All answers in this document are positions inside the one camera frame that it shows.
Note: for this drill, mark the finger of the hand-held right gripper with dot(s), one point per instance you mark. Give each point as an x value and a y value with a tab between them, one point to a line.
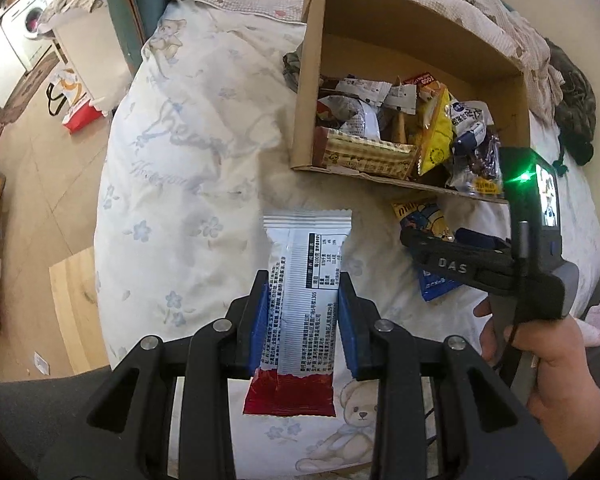
442	262
480	240

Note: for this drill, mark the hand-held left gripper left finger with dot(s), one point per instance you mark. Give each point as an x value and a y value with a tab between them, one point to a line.
260	320

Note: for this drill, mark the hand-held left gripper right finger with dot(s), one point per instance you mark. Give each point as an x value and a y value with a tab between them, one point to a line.
349	325

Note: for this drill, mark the blue snack packet yellow cartoon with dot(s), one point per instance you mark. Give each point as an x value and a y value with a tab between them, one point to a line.
432	220

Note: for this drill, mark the red and white snack packet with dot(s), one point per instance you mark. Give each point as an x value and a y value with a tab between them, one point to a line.
300	260

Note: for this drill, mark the brown dried meat packet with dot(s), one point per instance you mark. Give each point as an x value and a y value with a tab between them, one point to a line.
485	165

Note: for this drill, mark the yellow orange snack packet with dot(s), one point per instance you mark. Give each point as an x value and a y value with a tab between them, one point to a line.
437	135

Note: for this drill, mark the large white blue snack packet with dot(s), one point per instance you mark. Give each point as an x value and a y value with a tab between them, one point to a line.
470	120

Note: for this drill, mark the long beige wafer packet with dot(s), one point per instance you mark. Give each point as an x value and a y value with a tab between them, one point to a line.
365	155

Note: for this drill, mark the tan bear print snack packet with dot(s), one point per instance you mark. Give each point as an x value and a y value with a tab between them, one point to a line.
401	127

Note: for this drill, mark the small white snack packet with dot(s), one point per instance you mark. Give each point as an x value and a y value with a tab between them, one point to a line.
402	97
362	90

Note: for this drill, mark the red orange snack packet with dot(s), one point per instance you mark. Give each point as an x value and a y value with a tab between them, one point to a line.
420	80

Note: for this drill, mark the brown cardboard box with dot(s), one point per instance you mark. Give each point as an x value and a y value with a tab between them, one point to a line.
405	35

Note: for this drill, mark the person's right hand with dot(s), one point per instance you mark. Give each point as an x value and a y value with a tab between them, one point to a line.
565	375

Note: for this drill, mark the camouflage garment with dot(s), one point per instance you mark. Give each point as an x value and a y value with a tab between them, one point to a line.
575	105

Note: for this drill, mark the light wooden board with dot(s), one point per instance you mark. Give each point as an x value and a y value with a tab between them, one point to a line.
77	310

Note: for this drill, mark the white paper scrap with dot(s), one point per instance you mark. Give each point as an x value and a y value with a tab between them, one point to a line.
41	364

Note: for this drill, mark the beige checked duvet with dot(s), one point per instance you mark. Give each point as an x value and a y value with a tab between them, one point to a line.
480	10

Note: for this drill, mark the grey patterned cloth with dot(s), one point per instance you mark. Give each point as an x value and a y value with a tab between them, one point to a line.
294	70

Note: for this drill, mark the white and red shopping bag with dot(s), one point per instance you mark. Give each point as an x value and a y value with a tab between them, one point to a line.
75	102

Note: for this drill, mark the white side table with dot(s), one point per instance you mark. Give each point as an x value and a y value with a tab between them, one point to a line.
95	60

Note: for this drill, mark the brown floor mat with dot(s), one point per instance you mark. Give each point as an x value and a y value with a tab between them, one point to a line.
25	90

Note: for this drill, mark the teal padded bed board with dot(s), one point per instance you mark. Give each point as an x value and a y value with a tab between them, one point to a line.
125	15

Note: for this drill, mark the white floor cabinet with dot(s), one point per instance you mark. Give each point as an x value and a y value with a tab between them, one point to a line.
0	70

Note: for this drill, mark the white washing machine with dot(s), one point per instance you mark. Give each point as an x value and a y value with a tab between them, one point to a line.
30	25

